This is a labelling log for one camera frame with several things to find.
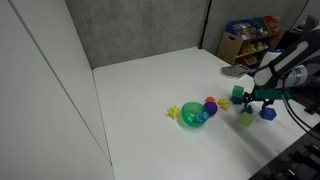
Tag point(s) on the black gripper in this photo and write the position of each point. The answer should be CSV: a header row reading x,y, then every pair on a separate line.
x,y
266,87

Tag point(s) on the teal small block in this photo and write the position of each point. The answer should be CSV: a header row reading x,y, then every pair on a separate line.
x,y
247,109

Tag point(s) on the orange rubber toy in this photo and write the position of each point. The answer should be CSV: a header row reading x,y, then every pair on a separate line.
x,y
210,99

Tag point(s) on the light blue toy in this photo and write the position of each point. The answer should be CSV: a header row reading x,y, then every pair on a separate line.
x,y
201,116

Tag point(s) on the wooden toy shelf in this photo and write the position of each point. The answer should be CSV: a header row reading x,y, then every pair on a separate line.
x,y
230,46

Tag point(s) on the translucent green bowl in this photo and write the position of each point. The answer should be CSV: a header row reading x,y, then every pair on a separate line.
x,y
191,111

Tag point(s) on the yellow spiky toy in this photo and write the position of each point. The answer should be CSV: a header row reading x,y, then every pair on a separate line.
x,y
173,112

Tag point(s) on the royal blue block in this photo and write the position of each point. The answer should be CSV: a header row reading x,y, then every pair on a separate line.
x,y
268,114

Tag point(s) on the lime green cube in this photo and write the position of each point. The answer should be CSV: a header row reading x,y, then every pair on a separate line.
x,y
246,119

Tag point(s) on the dark teal block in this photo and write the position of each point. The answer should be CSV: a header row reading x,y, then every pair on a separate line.
x,y
235,100

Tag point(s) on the yellow small block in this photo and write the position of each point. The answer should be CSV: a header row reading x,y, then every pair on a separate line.
x,y
224,104

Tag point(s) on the grey flat object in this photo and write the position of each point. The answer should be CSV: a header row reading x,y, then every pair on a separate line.
x,y
235,71

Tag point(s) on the purple spiky ball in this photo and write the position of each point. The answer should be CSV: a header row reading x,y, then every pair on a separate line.
x,y
211,108

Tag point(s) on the black equipment rack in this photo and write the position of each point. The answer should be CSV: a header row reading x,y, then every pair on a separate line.
x,y
293,160

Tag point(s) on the blue storage bin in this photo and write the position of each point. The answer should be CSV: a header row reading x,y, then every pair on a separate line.
x,y
241,29

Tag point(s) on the green storage bin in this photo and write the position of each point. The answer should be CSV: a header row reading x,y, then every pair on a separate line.
x,y
260,24

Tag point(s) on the red storage bin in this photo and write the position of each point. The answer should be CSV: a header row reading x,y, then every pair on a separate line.
x,y
270,21

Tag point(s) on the black partition pole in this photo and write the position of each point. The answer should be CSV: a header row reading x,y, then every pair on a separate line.
x,y
204,23

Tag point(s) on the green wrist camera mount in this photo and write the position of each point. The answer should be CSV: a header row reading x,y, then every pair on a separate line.
x,y
271,95

